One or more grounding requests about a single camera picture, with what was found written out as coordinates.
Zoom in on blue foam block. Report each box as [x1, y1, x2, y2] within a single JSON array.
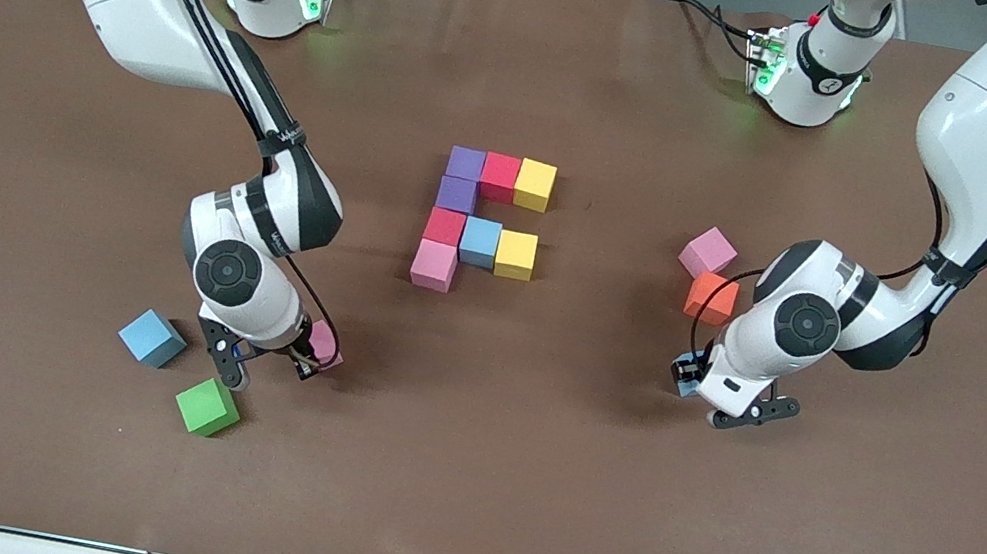
[[673, 351, 710, 402], [456, 214, 505, 271], [112, 303, 193, 373]]

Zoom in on pink foam block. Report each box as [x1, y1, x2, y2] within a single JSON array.
[[674, 220, 743, 287], [407, 237, 462, 295], [303, 318, 350, 375]]

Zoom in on red foam block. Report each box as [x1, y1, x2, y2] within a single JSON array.
[[422, 206, 469, 249], [476, 151, 524, 208]]

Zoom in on yellow foam block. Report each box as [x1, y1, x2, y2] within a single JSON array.
[[511, 156, 560, 216], [492, 228, 541, 284]]

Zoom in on purple foam block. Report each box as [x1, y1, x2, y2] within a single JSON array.
[[434, 174, 483, 217], [445, 145, 488, 185]]

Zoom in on orange foam block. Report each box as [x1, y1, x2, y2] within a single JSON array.
[[682, 269, 742, 329]]

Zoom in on green foam block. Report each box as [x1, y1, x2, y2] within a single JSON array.
[[169, 371, 247, 444]]

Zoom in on brown table mat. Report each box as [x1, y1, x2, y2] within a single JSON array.
[[0, 0, 987, 554]]

